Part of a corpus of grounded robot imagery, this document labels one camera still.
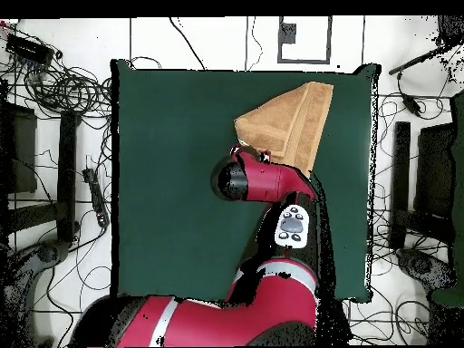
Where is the black cable bundle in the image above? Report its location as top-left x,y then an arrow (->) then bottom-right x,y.
21,61 -> 112,121

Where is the black power strip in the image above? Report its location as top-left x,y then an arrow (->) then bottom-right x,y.
82,167 -> 111,229

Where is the black network switch box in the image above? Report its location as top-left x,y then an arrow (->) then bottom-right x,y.
5,33 -> 55,67

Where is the black power adapter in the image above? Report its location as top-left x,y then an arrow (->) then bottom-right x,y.
401,94 -> 424,118

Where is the grey square frame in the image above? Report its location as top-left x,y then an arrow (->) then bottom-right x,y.
277,15 -> 333,65

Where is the long black cable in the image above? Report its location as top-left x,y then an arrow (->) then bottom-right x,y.
168,16 -> 208,71

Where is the dark box panel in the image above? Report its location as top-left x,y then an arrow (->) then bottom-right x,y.
0,101 -> 38,195
413,122 -> 459,220

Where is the dark grey square plate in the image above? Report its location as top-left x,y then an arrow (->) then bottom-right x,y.
278,22 -> 297,45

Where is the black upright bar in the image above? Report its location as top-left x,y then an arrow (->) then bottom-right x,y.
56,110 -> 79,243
388,121 -> 412,250

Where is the dark green table cloth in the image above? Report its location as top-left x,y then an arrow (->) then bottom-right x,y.
110,57 -> 382,304

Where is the black tripod boom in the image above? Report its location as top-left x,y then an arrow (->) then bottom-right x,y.
388,14 -> 464,76

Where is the dark stand base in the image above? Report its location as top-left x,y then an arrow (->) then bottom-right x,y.
0,238 -> 71,347
395,247 -> 459,293

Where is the tan terry towel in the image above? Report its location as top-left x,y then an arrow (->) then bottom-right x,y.
233,81 -> 334,179

